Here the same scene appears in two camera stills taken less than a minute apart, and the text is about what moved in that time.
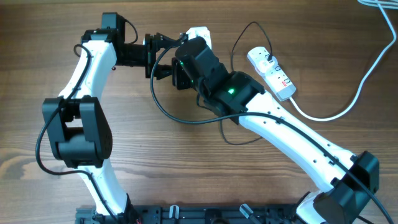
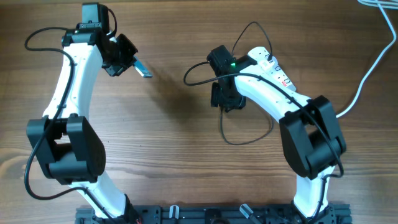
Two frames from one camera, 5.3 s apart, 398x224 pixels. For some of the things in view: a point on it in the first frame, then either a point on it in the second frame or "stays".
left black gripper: (160, 42) -> (130, 50)
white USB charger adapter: (267, 66) stays
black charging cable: (234, 46) stays
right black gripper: (181, 79) -> (217, 99)
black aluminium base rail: (193, 214) stays
